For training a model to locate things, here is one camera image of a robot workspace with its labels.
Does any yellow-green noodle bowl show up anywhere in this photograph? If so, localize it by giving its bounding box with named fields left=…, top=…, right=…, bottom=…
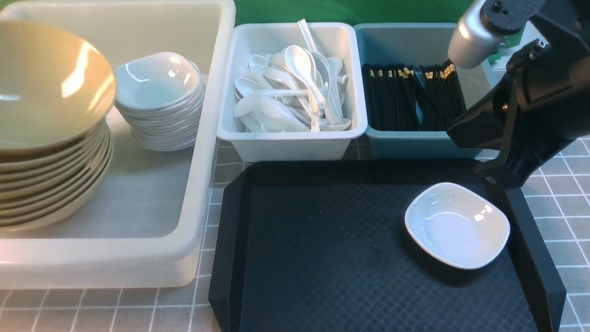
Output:
left=0, top=19, right=117, bottom=154

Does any blue plastic chopstick bin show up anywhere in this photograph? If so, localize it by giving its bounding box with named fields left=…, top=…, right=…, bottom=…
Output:
left=354, top=23, right=503, bottom=160

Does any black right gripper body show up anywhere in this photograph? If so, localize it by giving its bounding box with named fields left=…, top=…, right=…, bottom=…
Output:
left=447, top=0, right=590, bottom=190

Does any stack of yellow-green bowls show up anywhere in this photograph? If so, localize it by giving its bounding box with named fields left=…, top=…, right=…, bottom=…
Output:
left=0, top=119, right=114, bottom=233

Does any large white plastic tub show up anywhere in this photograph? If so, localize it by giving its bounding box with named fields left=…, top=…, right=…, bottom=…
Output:
left=1, top=0, right=236, bottom=290

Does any grey checked table mat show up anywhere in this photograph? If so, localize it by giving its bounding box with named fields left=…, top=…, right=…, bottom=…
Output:
left=1, top=138, right=589, bottom=332

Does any small white sauce dish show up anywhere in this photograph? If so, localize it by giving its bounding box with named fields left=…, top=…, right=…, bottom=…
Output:
left=404, top=182, right=511, bottom=270

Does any pile of black chopsticks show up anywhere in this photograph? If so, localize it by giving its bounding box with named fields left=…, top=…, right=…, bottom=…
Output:
left=361, top=59, right=466, bottom=132

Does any white ceramic soup spoon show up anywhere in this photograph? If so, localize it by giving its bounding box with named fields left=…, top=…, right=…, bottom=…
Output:
left=284, top=45, right=326, bottom=111

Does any black plastic serving tray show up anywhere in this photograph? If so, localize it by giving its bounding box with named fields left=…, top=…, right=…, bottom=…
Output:
left=208, top=159, right=566, bottom=332

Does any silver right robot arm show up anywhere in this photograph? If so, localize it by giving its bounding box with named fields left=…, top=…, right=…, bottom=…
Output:
left=447, top=0, right=590, bottom=190

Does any pile of white soup spoons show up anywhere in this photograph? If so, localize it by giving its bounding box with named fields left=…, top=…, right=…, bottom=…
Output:
left=234, top=19, right=352, bottom=133

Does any white plastic spoon bin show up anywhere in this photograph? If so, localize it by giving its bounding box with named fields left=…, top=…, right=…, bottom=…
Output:
left=217, top=22, right=367, bottom=163

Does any green cloth backdrop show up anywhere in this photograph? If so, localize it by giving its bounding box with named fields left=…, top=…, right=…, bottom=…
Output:
left=234, top=0, right=504, bottom=70

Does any stack of white sauce dishes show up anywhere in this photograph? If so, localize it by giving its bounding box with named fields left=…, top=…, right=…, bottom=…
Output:
left=114, top=51, right=206, bottom=152

